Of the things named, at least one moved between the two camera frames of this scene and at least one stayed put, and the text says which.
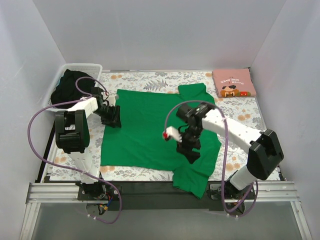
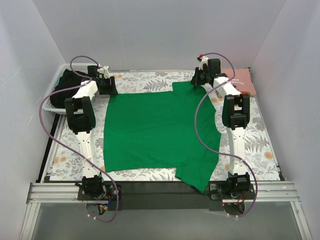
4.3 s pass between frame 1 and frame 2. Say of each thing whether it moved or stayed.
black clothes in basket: stayed
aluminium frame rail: stayed
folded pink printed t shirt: stayed
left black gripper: moved
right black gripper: moved
